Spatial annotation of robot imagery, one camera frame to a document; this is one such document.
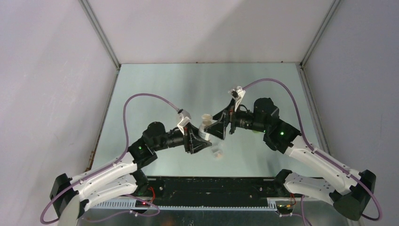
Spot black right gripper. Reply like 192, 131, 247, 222
204, 97, 268, 140

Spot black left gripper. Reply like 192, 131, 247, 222
152, 121, 211, 153

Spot white pill bottle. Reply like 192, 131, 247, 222
198, 114, 213, 141

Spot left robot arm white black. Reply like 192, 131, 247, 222
50, 122, 212, 217

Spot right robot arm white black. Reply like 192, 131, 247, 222
204, 98, 376, 221

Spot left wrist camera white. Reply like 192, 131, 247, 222
177, 109, 191, 135

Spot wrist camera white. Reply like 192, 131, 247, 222
229, 86, 246, 111
177, 109, 191, 135

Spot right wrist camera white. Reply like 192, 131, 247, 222
229, 86, 246, 111

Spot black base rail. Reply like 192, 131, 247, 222
132, 176, 291, 207

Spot white slotted cable duct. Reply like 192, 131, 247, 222
91, 199, 277, 211

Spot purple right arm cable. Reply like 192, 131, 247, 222
242, 78, 383, 226

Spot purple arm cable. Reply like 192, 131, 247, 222
242, 78, 383, 226
40, 93, 182, 225

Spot right aluminium corner post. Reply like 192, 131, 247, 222
300, 0, 342, 69

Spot aluminium corner post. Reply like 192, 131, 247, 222
78, 0, 121, 71
300, 0, 342, 69

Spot left aluminium corner post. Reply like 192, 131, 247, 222
78, 0, 121, 71

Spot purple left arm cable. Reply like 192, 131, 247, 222
40, 93, 182, 225

